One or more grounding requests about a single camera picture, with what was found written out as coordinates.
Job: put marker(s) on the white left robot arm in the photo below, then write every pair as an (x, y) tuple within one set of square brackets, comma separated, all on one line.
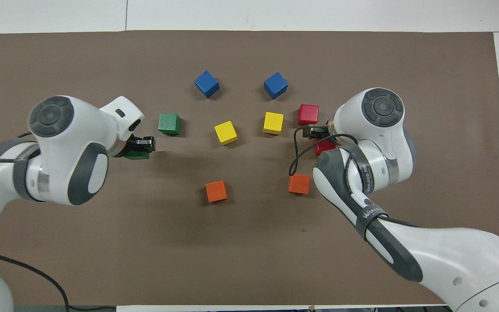
[(67, 143)]

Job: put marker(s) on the green wooden block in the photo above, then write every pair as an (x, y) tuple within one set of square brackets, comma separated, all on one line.
[(137, 155), (169, 123)]

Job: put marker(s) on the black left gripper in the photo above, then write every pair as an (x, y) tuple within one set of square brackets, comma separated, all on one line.
[(136, 144)]

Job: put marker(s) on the red wooden block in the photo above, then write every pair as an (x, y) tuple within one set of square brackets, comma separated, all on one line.
[(308, 114), (325, 148)]

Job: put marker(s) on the yellow wooden block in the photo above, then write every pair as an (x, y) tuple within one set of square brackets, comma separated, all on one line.
[(225, 132), (273, 122)]

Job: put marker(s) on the orange wooden block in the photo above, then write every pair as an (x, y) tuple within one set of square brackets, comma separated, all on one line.
[(216, 191), (299, 183)]

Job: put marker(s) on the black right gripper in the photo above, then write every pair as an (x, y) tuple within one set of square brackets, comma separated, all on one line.
[(321, 132)]

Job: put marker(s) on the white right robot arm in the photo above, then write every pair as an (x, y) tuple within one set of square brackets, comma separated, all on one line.
[(379, 134)]

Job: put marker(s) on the brown table mat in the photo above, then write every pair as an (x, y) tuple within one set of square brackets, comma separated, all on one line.
[(249, 242)]

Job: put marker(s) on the blue wooden block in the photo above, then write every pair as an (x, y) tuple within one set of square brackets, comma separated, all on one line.
[(275, 85), (206, 84)]

